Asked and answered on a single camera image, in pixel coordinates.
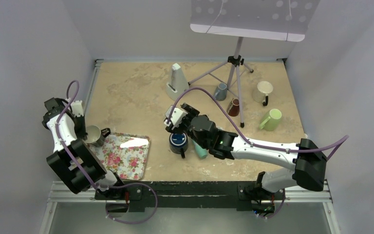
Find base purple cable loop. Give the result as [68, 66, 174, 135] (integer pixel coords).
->
[105, 183, 158, 226]

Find dark blue mug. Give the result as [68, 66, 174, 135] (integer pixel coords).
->
[169, 133, 189, 159]

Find green mug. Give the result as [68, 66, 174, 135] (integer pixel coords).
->
[259, 109, 282, 131]

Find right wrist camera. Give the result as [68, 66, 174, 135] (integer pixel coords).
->
[164, 105, 187, 127]

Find brown striped mug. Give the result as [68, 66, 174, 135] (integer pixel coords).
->
[226, 98, 240, 117]

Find floral tray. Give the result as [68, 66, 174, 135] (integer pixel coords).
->
[90, 133, 150, 180]

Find white metronome-shaped object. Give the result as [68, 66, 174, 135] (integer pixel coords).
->
[166, 63, 189, 100]

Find teal cylindrical bottle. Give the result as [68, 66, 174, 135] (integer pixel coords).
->
[192, 140, 208, 159]

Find aluminium frame rail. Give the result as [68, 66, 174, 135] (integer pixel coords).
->
[40, 59, 104, 234]

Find purple tripod stand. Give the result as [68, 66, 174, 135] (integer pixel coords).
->
[188, 37, 254, 128]

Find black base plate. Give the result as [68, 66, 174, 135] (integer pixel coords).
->
[94, 181, 283, 215]

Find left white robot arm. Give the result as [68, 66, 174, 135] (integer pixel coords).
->
[42, 97, 126, 199]

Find cream mug black handle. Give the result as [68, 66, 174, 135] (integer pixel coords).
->
[252, 80, 274, 107]

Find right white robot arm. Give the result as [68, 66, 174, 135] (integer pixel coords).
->
[164, 103, 328, 198]

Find blue-grey mug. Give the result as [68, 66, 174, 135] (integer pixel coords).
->
[213, 83, 227, 101]

